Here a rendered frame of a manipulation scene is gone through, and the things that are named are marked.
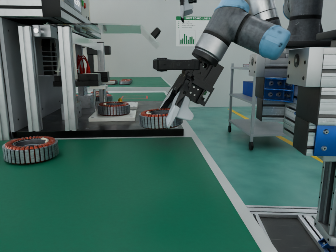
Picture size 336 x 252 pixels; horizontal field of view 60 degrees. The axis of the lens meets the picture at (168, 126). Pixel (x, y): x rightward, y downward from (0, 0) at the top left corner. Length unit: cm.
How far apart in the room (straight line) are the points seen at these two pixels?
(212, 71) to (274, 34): 16
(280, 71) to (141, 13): 534
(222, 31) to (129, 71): 565
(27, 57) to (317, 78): 73
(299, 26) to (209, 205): 96
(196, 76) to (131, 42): 564
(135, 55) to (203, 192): 592
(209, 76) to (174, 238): 47
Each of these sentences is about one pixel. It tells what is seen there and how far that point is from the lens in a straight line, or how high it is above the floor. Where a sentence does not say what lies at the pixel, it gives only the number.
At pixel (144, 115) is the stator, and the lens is 72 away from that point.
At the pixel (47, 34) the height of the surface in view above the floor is 103.
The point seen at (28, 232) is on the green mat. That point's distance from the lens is 42.
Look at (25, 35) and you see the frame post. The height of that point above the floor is 103.
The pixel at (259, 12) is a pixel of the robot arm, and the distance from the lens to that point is 87.
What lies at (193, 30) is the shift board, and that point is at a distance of 645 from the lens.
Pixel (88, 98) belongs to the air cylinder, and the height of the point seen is 81.
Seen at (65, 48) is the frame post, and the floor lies 100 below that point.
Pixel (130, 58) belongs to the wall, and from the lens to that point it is 635.
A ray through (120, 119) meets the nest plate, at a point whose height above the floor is 78.
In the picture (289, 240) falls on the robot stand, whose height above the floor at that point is 21.
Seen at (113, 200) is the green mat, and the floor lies 75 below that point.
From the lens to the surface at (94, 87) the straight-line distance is 100.
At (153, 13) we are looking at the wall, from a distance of 642.
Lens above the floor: 96
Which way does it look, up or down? 12 degrees down
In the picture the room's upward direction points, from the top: straight up
